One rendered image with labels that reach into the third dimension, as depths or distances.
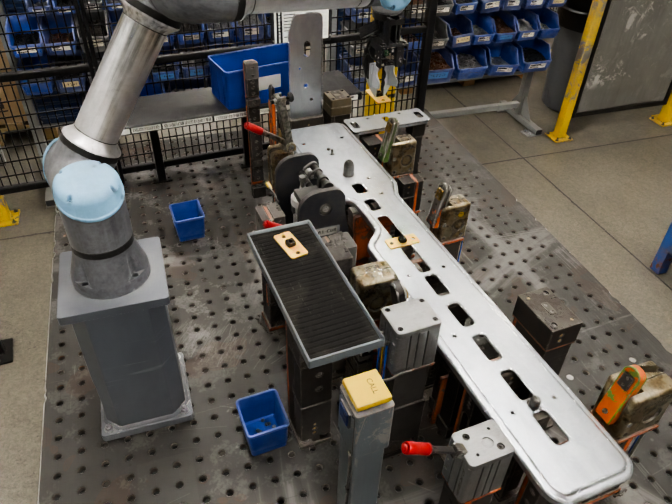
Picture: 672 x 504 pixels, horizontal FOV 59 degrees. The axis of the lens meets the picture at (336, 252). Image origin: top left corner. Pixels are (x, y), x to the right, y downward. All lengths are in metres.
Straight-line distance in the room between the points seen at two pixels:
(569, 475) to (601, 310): 0.87
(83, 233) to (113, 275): 0.10
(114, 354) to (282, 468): 0.44
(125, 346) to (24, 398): 1.37
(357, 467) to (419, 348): 0.25
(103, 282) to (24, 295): 1.88
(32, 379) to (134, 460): 1.28
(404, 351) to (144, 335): 0.53
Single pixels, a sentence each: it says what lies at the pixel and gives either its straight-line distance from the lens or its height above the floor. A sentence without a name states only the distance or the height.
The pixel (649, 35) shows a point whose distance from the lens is 4.54.
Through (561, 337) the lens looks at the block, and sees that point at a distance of 1.33.
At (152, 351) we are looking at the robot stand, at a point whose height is 0.95.
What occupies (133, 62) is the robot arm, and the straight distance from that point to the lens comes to 1.20.
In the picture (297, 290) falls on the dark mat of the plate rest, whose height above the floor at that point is 1.16.
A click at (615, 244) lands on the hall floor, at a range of 3.48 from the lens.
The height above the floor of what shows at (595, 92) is 0.31.
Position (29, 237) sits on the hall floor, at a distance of 3.44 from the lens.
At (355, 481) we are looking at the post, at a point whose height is 0.95.
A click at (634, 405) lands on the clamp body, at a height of 1.05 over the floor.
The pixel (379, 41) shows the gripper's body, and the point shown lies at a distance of 1.45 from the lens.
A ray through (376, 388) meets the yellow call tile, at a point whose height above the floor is 1.16.
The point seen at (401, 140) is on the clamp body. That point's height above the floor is 1.05.
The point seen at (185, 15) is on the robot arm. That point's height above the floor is 1.58.
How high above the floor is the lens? 1.90
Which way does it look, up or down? 39 degrees down
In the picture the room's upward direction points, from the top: 2 degrees clockwise
